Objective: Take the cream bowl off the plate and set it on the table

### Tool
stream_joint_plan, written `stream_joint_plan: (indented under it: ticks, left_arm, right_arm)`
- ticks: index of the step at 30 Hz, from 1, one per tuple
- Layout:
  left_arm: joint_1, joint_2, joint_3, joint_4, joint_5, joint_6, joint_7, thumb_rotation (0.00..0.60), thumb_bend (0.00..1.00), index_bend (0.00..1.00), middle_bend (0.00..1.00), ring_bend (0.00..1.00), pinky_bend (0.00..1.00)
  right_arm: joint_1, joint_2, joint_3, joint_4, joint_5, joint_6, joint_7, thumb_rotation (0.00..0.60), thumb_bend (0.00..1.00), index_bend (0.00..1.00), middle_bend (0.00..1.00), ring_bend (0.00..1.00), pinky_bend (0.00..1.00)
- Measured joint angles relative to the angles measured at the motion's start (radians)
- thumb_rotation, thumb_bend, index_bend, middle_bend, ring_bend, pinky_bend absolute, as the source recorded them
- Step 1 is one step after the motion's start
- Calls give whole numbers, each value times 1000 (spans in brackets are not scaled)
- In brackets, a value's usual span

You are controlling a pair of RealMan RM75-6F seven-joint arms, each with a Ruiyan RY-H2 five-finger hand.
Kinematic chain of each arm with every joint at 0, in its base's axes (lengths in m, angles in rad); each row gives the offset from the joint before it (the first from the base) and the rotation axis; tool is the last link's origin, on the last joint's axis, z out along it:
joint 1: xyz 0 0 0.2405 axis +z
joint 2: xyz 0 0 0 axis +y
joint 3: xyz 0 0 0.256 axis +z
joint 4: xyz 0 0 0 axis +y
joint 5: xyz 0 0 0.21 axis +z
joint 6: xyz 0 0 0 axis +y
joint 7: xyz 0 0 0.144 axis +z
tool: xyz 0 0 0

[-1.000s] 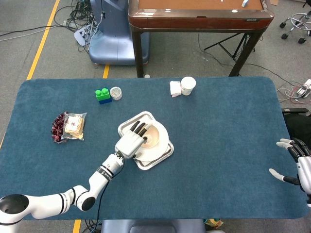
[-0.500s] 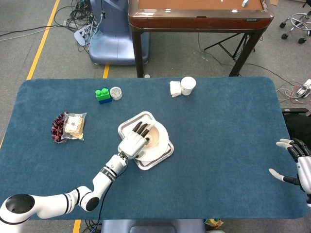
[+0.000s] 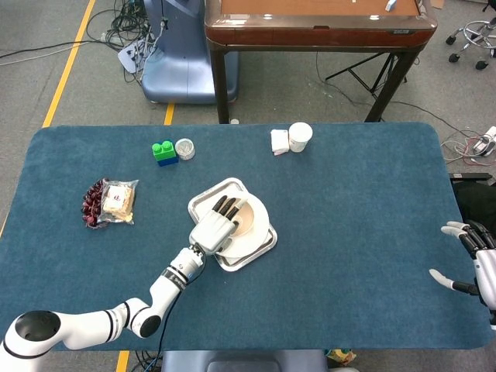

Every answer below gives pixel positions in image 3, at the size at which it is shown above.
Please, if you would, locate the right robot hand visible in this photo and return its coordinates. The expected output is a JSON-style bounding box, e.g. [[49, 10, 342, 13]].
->
[[429, 220, 496, 310]]

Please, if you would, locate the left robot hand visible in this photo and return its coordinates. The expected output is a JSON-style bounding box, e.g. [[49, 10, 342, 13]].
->
[[188, 195, 249, 257]]

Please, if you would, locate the beige bowl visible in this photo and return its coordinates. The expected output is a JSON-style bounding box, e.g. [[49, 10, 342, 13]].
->
[[231, 201, 256, 236]]

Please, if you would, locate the metal tray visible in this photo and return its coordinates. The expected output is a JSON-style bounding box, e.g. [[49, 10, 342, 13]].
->
[[188, 177, 278, 272]]

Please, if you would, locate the white round plate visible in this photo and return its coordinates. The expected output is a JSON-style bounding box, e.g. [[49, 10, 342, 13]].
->
[[215, 192, 270, 259]]

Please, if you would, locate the black bag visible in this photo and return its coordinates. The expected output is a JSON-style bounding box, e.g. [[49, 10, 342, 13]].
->
[[449, 173, 496, 237]]

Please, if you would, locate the clear round toothpick jar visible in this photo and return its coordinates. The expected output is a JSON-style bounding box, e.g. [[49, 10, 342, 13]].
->
[[174, 138, 196, 160]]

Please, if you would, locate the green toy brick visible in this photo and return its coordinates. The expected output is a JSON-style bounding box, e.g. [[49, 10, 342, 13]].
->
[[151, 140, 177, 161]]

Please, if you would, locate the bagged bread snack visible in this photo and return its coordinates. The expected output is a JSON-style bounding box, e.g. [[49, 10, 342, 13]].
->
[[96, 178, 140, 225]]

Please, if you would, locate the white tissue pack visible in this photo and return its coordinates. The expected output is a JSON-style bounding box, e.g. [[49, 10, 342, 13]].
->
[[270, 129, 291, 157]]

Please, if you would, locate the blue table mat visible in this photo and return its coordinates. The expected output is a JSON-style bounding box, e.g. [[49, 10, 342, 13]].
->
[[0, 122, 493, 353]]

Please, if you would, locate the red grape bunch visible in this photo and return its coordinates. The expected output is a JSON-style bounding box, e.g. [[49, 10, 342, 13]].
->
[[81, 177, 110, 229]]

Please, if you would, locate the white paper cup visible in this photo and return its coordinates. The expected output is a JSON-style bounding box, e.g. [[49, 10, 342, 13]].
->
[[288, 122, 314, 153]]

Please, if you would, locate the white power strip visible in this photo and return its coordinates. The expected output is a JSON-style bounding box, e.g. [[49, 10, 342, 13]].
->
[[118, 41, 150, 73], [473, 126, 496, 156]]

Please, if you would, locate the grey robot torso base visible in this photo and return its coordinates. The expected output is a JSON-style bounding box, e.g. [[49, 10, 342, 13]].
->
[[160, 350, 329, 372]]

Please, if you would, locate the colourful patterned cloth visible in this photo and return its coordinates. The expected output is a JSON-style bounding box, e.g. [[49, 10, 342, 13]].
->
[[325, 348, 357, 367]]

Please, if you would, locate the blue machine base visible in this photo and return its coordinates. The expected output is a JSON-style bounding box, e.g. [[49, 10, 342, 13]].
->
[[141, 0, 239, 105]]

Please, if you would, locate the black tripod stand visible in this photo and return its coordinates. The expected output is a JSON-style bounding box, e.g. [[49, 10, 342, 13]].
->
[[325, 52, 408, 100]]

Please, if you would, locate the brown mahjong table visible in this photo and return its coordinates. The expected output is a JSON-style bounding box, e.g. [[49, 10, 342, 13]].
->
[[204, 0, 439, 124]]

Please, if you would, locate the office chair wheel base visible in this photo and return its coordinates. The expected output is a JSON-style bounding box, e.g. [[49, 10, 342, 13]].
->
[[445, 19, 496, 71]]

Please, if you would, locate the tangled black cable bundle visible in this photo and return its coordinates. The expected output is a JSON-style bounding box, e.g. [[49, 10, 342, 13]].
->
[[85, 0, 156, 51]]

